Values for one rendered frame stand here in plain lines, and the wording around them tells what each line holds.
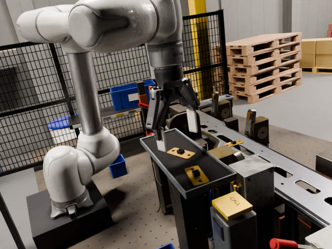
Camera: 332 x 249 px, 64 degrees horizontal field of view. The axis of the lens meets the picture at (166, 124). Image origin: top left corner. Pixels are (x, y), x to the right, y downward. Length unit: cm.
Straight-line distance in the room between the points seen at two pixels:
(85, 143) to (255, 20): 568
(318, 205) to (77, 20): 74
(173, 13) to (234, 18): 548
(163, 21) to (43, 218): 101
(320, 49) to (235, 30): 184
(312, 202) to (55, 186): 95
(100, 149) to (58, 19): 61
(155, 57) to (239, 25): 559
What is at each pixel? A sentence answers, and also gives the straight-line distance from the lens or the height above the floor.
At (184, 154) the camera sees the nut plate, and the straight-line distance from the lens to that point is 77.
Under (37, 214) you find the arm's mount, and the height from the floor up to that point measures 82.
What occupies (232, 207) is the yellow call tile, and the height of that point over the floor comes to 116.
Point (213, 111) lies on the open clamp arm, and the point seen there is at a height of 101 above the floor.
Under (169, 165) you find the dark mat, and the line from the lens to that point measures 73.
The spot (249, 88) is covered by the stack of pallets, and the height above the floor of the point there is 28.
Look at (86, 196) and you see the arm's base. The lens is 133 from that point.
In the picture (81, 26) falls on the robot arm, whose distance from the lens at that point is 52.
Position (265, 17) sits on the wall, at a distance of 678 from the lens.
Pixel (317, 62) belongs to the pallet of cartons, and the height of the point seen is 24.
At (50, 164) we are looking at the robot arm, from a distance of 121.
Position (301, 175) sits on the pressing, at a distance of 97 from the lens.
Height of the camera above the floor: 152
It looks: 21 degrees down
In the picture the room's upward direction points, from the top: 10 degrees counter-clockwise
